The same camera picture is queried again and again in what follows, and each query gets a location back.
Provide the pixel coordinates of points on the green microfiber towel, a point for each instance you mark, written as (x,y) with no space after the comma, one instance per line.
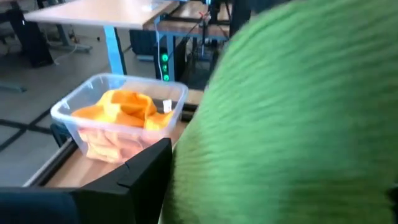
(280,124)

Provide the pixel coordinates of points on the black computer tower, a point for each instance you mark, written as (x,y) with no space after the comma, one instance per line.
(31,40)

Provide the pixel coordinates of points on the clear plastic bin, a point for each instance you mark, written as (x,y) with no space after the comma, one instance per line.
(90,84)

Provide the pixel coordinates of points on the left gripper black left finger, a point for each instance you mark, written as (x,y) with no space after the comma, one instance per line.
(133,193)

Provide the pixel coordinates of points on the black crate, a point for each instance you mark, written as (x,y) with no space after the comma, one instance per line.
(141,42)

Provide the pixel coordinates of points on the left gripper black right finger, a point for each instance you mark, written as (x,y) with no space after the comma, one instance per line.
(394,199)

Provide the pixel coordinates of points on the orange microfiber towel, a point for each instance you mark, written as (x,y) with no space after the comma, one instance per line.
(105,149)
(130,102)

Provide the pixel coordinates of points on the black box green lights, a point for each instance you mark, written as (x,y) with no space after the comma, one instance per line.
(164,67)

